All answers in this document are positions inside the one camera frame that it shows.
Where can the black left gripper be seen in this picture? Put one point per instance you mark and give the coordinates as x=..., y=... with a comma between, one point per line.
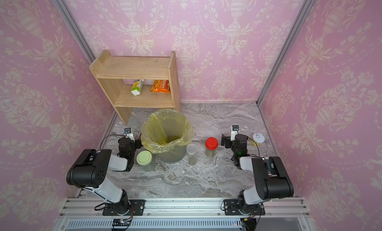
x=135, y=143

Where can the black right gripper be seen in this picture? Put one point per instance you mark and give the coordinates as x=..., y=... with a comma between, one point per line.
x=228, y=140

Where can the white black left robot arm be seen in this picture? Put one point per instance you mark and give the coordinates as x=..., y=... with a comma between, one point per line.
x=89, y=173

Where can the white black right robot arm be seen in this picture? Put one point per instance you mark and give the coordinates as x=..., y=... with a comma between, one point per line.
x=271, y=179

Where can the green-lidded clear jar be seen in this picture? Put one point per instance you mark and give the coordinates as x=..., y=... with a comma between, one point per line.
x=146, y=161

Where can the yellow can white lid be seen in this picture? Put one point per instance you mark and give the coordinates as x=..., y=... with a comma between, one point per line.
x=257, y=139

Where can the mesh trash bin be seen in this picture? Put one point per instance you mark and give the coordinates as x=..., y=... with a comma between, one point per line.
x=171, y=153

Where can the green white carton box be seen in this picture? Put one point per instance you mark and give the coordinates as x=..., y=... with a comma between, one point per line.
x=137, y=86

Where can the orange snack bag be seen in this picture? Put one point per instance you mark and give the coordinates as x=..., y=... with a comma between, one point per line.
x=161, y=86

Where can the small black circuit board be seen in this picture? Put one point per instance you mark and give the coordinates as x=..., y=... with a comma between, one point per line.
x=120, y=223

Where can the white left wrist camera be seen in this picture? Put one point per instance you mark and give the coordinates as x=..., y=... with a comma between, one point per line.
x=128, y=133

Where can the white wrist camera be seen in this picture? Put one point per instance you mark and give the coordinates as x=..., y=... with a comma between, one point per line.
x=234, y=132
x=128, y=133

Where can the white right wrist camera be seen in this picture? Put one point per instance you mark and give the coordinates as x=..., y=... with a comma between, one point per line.
x=234, y=132

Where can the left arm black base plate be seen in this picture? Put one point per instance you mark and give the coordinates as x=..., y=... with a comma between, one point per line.
x=131, y=207

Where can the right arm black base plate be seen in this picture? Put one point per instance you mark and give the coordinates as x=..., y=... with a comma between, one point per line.
x=233, y=207

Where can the aluminium mounting rail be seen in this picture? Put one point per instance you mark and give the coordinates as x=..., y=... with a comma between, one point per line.
x=186, y=208

